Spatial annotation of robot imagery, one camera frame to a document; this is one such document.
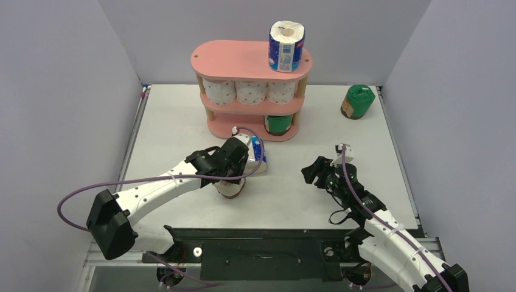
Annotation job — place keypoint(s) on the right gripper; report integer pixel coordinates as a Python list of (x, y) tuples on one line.
[(322, 171)]

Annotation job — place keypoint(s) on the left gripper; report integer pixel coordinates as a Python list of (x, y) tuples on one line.
[(240, 165)]

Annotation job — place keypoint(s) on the blue white roll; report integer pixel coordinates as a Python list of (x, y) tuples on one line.
[(286, 42), (257, 158)]

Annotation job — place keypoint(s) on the beige brown roll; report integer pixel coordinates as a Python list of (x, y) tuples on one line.
[(228, 189)]

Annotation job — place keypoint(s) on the brown green roll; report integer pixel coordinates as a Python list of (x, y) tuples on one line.
[(277, 125)]

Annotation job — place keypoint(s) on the white dotted roll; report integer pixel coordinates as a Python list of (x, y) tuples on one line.
[(220, 92), (251, 93)]

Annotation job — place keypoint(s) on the white dotted roll shelf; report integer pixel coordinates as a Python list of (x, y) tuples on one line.
[(281, 93)]

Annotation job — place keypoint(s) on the pink three-tier shelf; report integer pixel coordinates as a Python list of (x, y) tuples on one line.
[(247, 61)]

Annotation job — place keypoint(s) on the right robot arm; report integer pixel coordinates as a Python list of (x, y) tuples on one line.
[(380, 239)]

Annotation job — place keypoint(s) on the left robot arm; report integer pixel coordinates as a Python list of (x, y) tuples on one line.
[(114, 219)]

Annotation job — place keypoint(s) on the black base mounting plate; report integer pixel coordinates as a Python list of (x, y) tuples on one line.
[(265, 254)]

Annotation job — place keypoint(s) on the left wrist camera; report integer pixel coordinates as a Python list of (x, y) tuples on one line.
[(242, 137)]

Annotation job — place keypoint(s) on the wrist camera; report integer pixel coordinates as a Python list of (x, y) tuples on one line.
[(344, 154), (242, 137)]

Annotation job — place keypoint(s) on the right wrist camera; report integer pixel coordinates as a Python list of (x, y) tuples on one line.
[(344, 154)]

